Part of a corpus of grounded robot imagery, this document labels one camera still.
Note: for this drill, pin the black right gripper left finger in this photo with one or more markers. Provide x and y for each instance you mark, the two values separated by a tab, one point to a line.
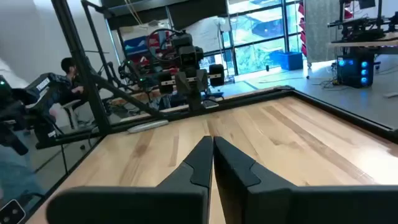
174	202

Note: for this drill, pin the red and white banner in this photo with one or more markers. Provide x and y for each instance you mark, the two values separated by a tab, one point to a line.
302	28

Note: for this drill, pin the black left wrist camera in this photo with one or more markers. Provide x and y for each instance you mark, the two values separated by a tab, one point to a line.
188	53

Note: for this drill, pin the black metal rig frame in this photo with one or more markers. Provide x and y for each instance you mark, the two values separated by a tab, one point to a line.
88	93

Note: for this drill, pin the computer tower with blue lights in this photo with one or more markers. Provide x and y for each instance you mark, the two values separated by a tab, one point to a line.
354	71

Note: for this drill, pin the wooden workbench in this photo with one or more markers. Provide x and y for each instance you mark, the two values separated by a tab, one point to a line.
367	42

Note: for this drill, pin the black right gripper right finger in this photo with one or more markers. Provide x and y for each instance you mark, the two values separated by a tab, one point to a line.
264	202

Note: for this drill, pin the black equipment on workbench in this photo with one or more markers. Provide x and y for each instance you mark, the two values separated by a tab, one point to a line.
357	29

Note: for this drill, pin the person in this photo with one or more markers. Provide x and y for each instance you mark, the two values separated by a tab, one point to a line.
70	67

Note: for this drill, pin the grey rolling partition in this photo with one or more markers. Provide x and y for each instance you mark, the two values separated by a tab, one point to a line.
321	31

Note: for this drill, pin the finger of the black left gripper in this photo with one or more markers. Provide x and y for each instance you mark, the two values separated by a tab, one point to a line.
200	99
191	99

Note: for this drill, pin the black device with white rim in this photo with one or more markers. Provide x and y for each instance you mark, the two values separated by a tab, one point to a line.
11	213

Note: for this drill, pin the blue plastic bin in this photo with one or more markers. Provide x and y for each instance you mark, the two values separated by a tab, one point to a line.
290	60

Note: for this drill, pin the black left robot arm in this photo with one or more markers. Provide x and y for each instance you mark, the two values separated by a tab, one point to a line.
133	74

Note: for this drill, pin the white chair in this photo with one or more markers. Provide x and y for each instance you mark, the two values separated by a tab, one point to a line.
70	107

